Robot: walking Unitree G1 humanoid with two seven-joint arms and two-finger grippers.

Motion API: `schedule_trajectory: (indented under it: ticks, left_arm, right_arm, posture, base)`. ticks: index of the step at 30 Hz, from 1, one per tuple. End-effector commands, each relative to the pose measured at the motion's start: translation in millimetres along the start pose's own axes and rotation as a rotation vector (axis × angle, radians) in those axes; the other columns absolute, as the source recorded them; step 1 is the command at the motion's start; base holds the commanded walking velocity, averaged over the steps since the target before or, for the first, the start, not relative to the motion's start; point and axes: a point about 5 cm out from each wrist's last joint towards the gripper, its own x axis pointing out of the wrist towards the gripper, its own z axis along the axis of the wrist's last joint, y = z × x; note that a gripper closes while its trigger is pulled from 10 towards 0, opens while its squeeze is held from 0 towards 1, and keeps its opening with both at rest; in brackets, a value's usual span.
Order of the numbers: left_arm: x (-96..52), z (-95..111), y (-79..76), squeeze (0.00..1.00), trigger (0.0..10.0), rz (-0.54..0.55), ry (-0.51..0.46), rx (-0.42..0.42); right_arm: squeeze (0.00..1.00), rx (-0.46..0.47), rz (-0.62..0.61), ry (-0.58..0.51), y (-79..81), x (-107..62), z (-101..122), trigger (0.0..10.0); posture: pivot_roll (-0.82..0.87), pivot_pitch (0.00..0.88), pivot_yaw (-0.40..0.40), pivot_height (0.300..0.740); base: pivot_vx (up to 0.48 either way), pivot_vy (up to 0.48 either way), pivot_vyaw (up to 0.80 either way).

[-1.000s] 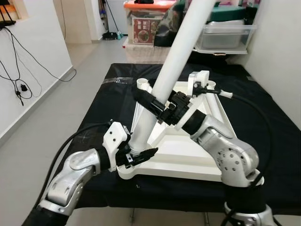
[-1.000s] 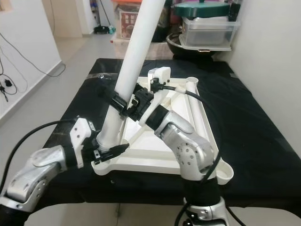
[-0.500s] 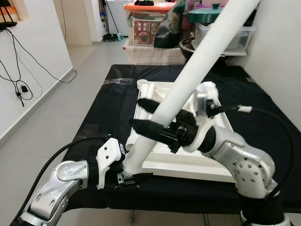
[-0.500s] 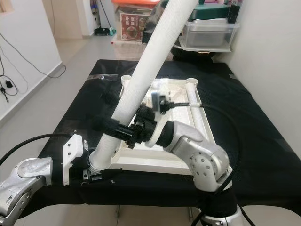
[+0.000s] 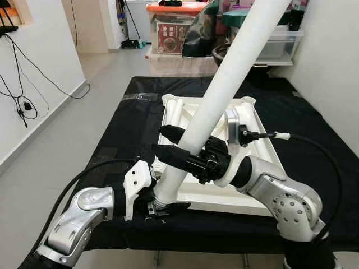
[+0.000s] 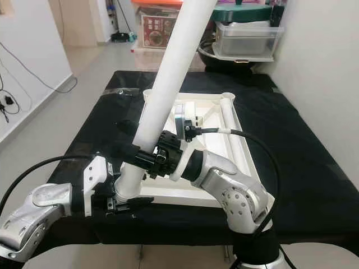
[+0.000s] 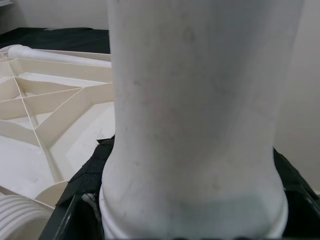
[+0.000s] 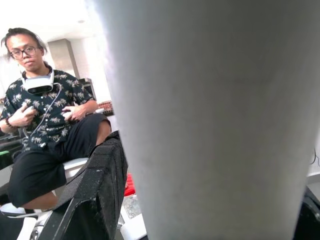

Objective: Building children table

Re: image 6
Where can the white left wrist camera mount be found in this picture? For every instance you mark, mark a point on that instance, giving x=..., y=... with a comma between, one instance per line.
x=94, y=179

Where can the red printed carton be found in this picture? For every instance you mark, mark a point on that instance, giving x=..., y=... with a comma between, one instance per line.
x=157, y=32

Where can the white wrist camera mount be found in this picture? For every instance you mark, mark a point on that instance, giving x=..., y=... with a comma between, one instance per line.
x=184, y=120
x=94, y=179

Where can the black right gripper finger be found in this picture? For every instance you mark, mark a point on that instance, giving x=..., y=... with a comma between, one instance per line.
x=128, y=126
x=134, y=154

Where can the white appliance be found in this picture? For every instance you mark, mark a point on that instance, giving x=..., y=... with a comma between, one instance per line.
x=126, y=14

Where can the broom with dustpan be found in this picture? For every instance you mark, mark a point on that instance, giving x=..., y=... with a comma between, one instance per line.
x=123, y=37

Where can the black tablecloth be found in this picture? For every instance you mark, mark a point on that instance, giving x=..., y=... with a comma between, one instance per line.
x=314, y=168

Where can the low translucent storage box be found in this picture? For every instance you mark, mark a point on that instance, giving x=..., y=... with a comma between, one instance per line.
x=146, y=59

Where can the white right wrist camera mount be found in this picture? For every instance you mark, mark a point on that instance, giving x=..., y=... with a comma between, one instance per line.
x=184, y=120

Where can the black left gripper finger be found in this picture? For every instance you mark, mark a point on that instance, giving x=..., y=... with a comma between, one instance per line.
x=134, y=203

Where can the small grey tape patch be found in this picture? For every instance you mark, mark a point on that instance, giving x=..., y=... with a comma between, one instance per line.
x=274, y=88

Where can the clear plastic container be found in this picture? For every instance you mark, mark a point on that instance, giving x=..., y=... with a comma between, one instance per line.
x=249, y=42

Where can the green cooking pot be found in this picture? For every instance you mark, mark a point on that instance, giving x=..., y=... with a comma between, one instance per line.
x=241, y=14

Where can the black power adapter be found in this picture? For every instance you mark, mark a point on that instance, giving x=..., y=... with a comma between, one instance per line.
x=9, y=101

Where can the clear tape strip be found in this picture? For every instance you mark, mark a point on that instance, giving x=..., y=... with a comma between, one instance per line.
x=120, y=91

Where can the black wok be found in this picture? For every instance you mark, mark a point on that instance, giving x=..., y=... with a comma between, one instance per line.
x=230, y=66

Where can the white plastic children table top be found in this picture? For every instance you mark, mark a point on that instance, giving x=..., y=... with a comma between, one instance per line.
x=174, y=195

